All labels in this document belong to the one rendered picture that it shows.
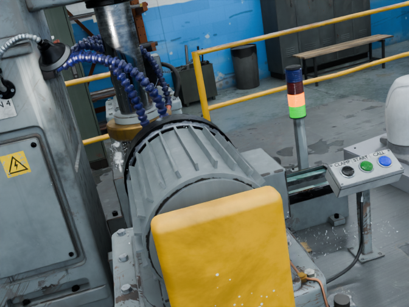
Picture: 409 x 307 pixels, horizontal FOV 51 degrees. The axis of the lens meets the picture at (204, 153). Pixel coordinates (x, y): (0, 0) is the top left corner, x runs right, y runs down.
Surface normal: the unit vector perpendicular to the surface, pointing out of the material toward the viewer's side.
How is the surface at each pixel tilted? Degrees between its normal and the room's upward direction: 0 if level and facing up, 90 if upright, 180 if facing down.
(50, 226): 90
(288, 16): 90
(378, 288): 0
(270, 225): 90
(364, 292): 0
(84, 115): 90
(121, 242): 0
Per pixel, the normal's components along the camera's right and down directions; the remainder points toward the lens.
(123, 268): -0.18, -0.91
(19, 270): 0.22, 0.32
